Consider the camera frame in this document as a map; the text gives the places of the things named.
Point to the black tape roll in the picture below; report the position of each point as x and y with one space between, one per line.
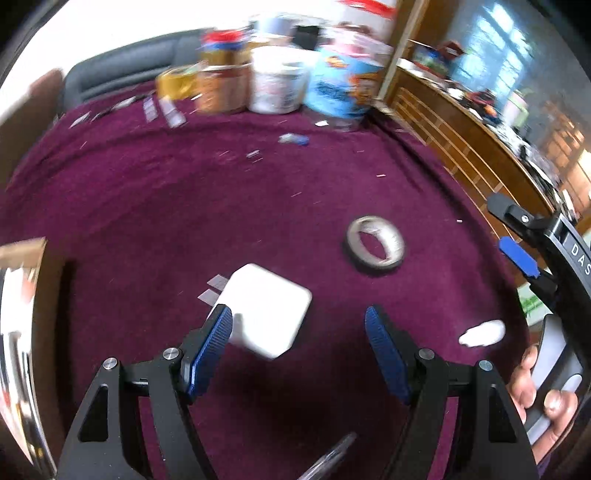
374 245

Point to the blue label clear jar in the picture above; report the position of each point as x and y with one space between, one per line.
346 79

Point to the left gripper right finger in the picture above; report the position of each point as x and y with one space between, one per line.
489 439

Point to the yellow tape roll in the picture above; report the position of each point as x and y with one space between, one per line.
177 83

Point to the brown label jar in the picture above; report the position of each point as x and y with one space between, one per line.
223 89

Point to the black leather sofa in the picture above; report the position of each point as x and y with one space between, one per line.
127 66

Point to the brown chair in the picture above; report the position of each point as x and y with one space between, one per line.
27 120

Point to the white plug charger cube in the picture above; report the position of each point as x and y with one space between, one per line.
267 309

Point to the white plastic tub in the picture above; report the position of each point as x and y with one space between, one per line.
278 77

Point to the small blue clear capsule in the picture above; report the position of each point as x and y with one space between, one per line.
296 139

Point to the wooden cabinet counter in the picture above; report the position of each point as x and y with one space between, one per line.
470 151

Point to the maroon velvet tablecloth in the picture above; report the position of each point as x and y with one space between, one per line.
146 214

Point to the clear lead refill case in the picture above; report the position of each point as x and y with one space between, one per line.
328 463

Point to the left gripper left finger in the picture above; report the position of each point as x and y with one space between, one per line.
106 438

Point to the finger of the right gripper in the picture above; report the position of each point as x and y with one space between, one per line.
522 260

